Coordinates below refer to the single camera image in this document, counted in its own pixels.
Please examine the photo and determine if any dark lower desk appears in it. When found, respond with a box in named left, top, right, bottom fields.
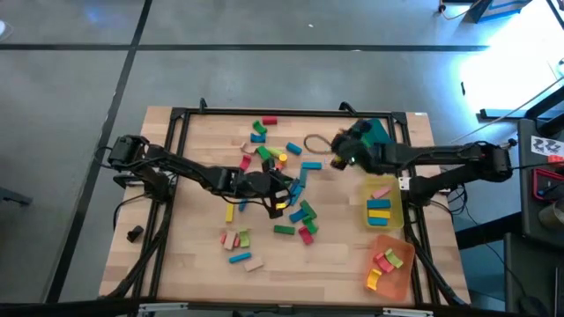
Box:
left=503, top=232, right=564, bottom=317

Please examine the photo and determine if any red wooden arch block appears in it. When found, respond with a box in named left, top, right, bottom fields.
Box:
left=298, top=225, right=315, bottom=247
left=373, top=251, right=396, bottom=274

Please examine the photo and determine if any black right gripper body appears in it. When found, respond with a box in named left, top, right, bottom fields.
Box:
left=329, top=119, right=380, bottom=173

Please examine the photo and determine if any white marker paper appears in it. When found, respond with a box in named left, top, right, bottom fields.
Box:
left=530, top=135, right=564, bottom=158

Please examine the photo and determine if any right gripper cable loop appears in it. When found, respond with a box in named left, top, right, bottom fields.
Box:
left=302, top=133, right=337, bottom=156

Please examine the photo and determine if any yellow wooden arch block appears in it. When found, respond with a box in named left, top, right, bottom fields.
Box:
left=366, top=268, right=382, bottom=291

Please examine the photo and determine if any dark floor object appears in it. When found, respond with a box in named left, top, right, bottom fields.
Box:
left=0, top=186, right=34, bottom=207

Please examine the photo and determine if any yellow translucent plastic bin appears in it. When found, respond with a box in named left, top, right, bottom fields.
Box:
left=361, top=175, right=405, bottom=232

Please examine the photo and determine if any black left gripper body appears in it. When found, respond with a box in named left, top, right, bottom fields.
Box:
left=245, top=158, right=295, bottom=220

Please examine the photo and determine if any blue plastic bin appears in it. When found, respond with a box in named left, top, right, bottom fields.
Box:
left=359, top=117, right=395, bottom=149

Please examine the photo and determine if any small black device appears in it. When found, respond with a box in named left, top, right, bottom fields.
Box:
left=125, top=225, right=145, bottom=244

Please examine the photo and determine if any orange translucent plastic bin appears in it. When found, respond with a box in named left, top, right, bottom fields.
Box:
left=364, top=233, right=417, bottom=303

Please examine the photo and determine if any silver aluminium bracket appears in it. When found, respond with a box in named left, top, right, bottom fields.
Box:
left=137, top=301, right=189, bottom=316
left=381, top=306, right=436, bottom=317

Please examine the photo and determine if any metal cup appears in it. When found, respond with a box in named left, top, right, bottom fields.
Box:
left=538, top=201, right=564, bottom=231

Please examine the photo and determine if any black computer mouse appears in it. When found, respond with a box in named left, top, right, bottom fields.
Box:
left=516, top=294, right=548, bottom=317

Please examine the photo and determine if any red and black case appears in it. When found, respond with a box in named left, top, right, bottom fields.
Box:
left=531, top=166, right=564, bottom=203

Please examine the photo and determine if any black aluminium table frame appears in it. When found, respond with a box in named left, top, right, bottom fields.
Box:
left=99, top=97, right=471, bottom=309

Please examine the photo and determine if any black stand foot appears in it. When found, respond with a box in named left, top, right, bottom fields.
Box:
left=479, top=85, right=564, bottom=129

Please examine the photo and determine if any light green wooden arch block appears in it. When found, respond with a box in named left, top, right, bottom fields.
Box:
left=384, top=248, right=404, bottom=269

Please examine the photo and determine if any blue box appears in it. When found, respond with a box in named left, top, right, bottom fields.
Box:
left=465, top=0, right=535, bottom=24

